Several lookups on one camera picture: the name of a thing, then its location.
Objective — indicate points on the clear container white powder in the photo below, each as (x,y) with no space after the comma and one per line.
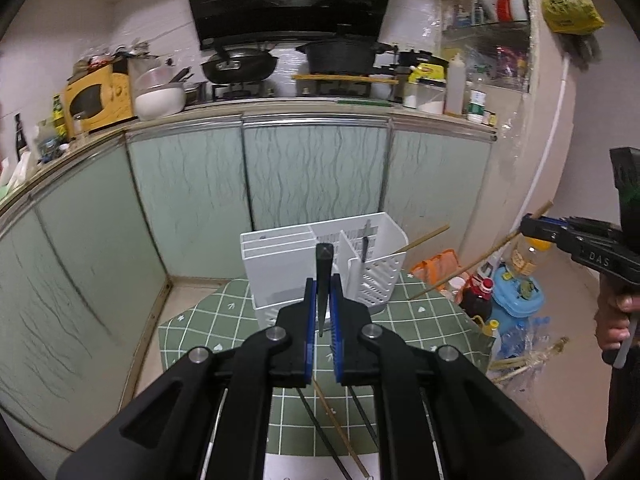
(431,102)

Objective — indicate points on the blue plastic container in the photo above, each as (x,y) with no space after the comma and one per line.
(520,295)

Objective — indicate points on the green label white bottle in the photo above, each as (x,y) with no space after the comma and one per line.
(476,107)

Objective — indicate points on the person's right forearm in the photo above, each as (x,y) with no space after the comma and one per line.
(625,410)

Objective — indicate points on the wall shelf niche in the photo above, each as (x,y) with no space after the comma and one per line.
(485,50)

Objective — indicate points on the white plastic utensil holder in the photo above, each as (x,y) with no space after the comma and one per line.
(280,270)

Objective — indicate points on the yellow microwave oven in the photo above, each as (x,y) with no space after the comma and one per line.
(100,102)

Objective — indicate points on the yellow pouch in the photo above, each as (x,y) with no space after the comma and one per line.
(427,75)

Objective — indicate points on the small yellow jar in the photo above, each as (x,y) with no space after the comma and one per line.
(492,119)

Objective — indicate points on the black electric cooker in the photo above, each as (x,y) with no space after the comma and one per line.
(425,57)

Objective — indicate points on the black wok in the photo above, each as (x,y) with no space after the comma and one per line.
(240,67)

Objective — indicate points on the clear drinking glass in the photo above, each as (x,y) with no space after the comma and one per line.
(80,125)

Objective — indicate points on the person's right hand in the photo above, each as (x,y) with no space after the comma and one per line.
(610,320)

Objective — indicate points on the small white container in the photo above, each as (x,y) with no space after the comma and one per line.
(410,96)

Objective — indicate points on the yellow plastic bag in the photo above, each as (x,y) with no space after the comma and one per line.
(570,5)

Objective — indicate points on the orange bag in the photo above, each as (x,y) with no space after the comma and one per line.
(440,267)

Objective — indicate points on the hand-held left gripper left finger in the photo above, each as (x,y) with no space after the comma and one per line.
(310,310)

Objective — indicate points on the green checked tablecloth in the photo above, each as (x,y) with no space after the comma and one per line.
(200,320)

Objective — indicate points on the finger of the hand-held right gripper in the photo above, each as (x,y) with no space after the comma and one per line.
(560,232)

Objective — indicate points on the white rice pot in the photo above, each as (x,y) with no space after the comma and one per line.
(157,102)

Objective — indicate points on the black cooking pot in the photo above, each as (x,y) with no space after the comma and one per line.
(340,57)

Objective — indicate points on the green flat strip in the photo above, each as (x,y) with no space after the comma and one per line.
(365,103)

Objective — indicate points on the white squeeze bottle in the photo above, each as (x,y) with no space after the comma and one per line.
(455,90)

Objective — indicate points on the yellow lid plastic jar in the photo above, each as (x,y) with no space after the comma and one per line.
(527,257)

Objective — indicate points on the red cap soy sauce bottle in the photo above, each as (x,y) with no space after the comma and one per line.
(477,302)

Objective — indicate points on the grey hanging rag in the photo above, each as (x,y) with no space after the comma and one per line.
(580,47)

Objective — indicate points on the gas stove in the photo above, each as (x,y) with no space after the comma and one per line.
(250,91)

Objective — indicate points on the dark glass bottle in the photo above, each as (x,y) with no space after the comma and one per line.
(21,140)

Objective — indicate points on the white paper cup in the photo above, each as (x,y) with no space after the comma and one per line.
(456,287)

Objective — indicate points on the wooden stick bundle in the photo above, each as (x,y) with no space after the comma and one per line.
(520,362)

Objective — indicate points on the white wall pipe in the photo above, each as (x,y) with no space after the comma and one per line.
(547,135)

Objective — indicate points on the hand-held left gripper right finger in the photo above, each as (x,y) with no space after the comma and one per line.
(336,330)

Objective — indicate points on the black range hood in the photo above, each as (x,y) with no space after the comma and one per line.
(285,0)

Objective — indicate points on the yellow cap bottle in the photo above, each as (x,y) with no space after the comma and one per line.
(491,340)

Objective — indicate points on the pack of water bottles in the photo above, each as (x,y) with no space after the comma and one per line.
(525,337)

